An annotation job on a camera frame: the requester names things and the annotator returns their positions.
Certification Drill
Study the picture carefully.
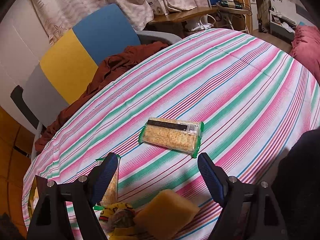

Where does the yellow patterned sock bundle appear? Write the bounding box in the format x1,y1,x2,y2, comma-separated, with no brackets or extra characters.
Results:
98,202,136,239

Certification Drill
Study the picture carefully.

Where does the large tan sponge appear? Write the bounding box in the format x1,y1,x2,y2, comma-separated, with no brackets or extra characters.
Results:
134,189,200,239

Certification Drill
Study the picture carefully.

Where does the black jacket sleeve forearm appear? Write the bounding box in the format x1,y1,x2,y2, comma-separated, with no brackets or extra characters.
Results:
272,129,319,239

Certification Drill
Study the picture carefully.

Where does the small cracker packet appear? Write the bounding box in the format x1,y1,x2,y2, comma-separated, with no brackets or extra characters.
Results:
96,154,120,210

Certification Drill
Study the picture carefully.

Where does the large cracker packet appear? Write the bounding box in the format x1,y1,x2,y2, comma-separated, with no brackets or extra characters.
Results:
138,118,204,158

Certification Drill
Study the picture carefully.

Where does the gold metal tin tray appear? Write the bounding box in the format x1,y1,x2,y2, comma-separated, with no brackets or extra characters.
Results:
28,177,39,218

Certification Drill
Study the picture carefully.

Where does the striped bed sheet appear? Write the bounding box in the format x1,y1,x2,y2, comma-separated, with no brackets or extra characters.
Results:
22,29,319,239

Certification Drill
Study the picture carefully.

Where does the rust brown blanket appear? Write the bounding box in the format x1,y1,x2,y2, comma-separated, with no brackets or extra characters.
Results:
35,41,168,154

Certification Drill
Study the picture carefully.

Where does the grey yellow blue headboard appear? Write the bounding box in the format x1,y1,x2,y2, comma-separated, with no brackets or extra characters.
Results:
20,4,140,127

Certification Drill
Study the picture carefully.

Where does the pink bedding pile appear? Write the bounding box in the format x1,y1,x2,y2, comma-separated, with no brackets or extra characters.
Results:
290,25,320,83

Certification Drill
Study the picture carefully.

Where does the wooden bedside desk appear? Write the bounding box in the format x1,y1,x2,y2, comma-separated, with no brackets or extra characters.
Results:
146,5,252,30

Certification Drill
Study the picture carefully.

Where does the white box on desk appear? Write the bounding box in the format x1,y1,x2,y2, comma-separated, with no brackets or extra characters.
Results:
146,0,169,16

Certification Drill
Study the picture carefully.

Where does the white bed rail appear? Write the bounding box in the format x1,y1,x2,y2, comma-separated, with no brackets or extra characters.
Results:
30,121,43,162

